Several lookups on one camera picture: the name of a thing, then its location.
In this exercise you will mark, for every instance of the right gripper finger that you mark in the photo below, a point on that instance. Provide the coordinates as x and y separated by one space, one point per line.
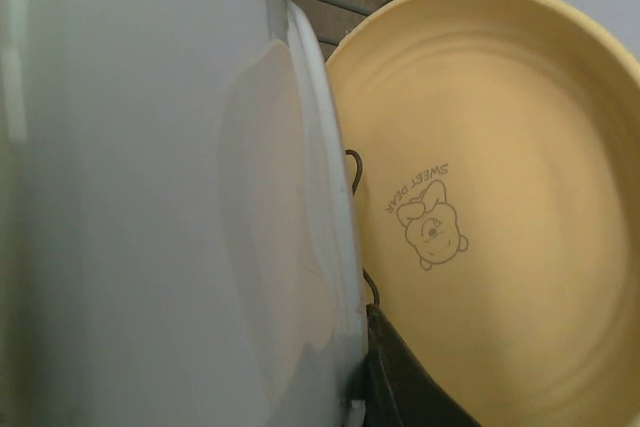
398 391

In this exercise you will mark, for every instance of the white plate with coloured rim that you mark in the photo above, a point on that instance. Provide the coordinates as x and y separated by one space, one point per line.
177 234

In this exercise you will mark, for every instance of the orange plate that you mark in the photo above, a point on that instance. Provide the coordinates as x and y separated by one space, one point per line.
499 206

